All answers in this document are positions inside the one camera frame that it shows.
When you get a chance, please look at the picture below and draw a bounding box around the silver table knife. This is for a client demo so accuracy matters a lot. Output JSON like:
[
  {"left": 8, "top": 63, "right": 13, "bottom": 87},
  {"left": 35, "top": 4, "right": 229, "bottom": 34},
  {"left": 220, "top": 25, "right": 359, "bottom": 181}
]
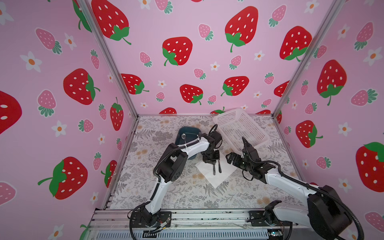
[{"left": 218, "top": 160, "right": 222, "bottom": 173}]

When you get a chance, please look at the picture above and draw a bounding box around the silver spoon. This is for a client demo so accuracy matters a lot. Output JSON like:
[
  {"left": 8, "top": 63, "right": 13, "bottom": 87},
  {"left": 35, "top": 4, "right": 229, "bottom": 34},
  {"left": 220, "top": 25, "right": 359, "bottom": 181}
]
[{"left": 181, "top": 133, "right": 187, "bottom": 144}]

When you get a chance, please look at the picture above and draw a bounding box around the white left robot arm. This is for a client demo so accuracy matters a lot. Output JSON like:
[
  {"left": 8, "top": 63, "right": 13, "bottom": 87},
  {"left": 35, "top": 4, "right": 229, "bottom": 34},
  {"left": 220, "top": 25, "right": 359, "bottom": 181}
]
[{"left": 140, "top": 131, "right": 222, "bottom": 226}]

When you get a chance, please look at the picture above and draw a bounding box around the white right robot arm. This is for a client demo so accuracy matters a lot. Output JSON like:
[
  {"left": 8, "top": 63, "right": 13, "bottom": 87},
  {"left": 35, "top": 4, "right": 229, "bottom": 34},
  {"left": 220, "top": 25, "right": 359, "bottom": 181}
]
[{"left": 226, "top": 139, "right": 365, "bottom": 240}]

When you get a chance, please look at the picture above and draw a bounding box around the white paper napkin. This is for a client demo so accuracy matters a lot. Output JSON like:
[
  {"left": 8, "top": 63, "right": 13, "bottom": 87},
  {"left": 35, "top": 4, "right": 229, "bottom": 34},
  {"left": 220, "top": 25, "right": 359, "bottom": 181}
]
[{"left": 196, "top": 160, "right": 237, "bottom": 189}]

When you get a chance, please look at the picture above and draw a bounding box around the white perforated plastic basket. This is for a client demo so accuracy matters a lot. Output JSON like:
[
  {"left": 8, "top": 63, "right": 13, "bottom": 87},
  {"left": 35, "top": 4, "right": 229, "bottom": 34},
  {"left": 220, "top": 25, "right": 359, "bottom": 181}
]
[{"left": 213, "top": 109, "right": 270, "bottom": 155}]

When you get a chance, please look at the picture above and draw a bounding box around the teal plastic tray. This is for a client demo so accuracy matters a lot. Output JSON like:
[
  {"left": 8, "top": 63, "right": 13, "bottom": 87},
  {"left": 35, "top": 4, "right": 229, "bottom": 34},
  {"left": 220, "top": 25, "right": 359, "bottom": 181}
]
[{"left": 175, "top": 127, "right": 201, "bottom": 145}]

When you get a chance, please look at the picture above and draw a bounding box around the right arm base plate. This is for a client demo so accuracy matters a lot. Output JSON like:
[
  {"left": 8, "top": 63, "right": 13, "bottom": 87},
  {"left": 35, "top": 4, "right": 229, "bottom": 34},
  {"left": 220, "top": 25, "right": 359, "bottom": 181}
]
[{"left": 246, "top": 210, "right": 290, "bottom": 227}]

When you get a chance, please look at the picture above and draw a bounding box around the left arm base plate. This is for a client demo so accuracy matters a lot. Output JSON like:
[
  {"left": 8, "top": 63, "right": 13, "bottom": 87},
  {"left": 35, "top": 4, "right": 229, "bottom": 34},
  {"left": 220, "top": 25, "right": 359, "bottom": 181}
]
[{"left": 130, "top": 211, "right": 172, "bottom": 228}]

